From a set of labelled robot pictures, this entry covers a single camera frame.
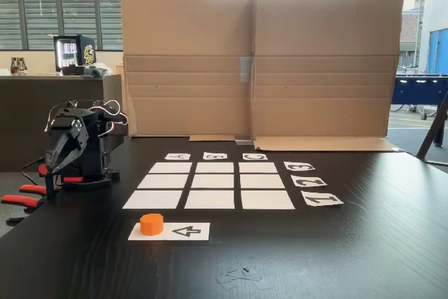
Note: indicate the round orange token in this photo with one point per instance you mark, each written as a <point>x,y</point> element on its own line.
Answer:
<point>151,223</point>

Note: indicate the white paper grid square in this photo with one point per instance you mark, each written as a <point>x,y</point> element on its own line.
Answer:
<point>209,200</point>
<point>215,167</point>
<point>258,167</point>
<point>212,181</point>
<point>170,167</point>
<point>152,200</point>
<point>262,181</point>
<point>162,181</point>
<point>267,200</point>

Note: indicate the dark wooden counter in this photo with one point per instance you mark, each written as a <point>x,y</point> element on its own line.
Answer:
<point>21,120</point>

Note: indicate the orange black bar clamp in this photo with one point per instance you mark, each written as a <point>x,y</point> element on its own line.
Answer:
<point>21,201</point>
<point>33,189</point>

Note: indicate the black mini fridge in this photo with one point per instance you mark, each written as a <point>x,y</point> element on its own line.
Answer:
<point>87,54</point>

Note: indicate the brown glass bottle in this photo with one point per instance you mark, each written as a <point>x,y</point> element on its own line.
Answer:
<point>14,67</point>
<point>22,67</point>

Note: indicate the paper sheet letter A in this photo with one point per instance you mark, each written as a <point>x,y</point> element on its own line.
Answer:
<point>168,158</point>

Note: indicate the paper sheet letter B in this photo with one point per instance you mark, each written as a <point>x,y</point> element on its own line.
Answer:
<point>206,158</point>

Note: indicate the white arrow paper sheet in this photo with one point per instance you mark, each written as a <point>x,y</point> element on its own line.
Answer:
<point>189,231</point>

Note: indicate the paper sheet letter C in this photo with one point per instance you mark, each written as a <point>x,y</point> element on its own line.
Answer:
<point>245,158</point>

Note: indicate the paper sheet number 3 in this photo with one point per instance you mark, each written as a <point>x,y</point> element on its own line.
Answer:
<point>288,168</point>

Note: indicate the paper sheet number 2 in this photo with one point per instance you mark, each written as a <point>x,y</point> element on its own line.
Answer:
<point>297,185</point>

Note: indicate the paper sheet number 1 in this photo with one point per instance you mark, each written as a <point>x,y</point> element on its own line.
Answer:
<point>308,203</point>

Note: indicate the brown cardboard screen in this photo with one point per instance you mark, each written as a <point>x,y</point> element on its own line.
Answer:
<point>315,33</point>

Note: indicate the black slanted stand leg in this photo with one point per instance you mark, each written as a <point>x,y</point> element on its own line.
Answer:
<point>432,134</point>

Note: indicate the grey duct tape strip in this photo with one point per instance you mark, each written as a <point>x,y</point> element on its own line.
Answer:
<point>244,140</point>
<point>245,69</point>

